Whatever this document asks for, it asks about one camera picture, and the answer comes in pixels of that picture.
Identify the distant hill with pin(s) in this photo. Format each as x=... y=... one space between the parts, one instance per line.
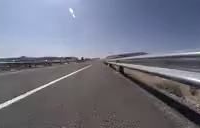
x=128 y=55

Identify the grey asphalt road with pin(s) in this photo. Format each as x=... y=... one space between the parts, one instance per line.
x=94 y=100

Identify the white painted line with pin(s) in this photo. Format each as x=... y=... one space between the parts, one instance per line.
x=31 y=91

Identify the metal guardrail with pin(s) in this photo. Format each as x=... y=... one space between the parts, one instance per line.
x=11 y=62
x=188 y=77

